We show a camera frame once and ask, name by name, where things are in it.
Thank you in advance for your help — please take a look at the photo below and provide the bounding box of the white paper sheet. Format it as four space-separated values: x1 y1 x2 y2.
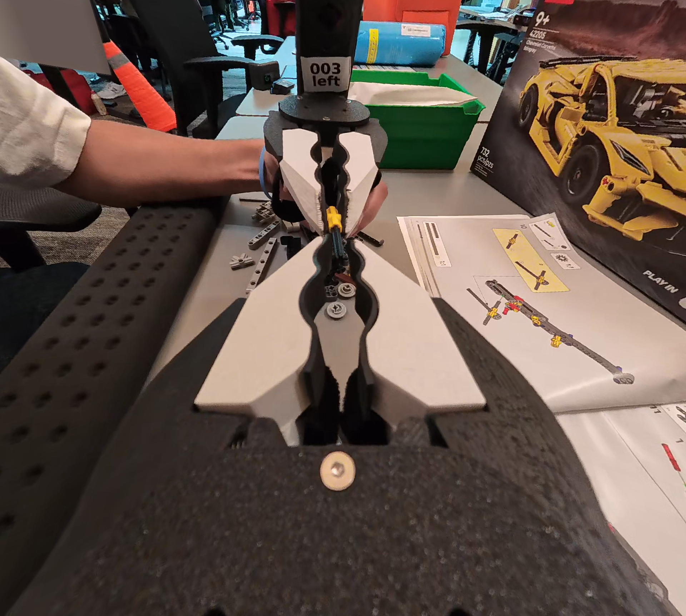
348 81 479 109

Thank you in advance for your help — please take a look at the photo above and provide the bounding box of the black perforated chair armrest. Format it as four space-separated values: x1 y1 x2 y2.
0 197 232 600

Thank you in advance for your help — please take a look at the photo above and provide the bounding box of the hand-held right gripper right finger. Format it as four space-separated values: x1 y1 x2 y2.
344 239 488 445

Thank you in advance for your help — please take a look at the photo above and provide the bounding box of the person's left forearm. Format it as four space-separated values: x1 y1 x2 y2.
51 118 267 210

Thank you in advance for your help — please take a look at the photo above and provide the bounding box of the red bag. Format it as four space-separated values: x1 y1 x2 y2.
265 0 297 39

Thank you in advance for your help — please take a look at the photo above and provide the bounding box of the black toy car set box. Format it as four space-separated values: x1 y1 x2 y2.
469 0 686 326

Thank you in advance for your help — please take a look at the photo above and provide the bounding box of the blue roll bag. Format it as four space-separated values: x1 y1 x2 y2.
354 20 448 68

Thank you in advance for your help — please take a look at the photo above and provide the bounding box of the person's left hand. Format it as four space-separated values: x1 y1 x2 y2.
348 180 390 240

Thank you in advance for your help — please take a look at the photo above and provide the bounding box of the orange traffic cone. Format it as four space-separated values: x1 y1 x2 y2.
102 40 179 134

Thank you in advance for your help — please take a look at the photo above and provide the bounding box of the black office chair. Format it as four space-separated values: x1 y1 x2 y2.
98 0 286 141

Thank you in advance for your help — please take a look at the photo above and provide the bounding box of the green plastic bin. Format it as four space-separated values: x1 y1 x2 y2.
348 68 487 171

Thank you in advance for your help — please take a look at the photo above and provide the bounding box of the pile of toy brick pieces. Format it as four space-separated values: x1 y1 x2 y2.
229 192 388 322

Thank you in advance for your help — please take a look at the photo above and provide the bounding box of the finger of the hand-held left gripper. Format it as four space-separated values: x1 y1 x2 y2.
337 131 381 239
279 128 329 237

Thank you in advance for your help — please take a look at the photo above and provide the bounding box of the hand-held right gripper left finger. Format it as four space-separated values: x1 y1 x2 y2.
193 235 344 448

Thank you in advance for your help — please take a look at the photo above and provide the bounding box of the white instruction booklet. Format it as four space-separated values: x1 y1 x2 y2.
397 212 686 603

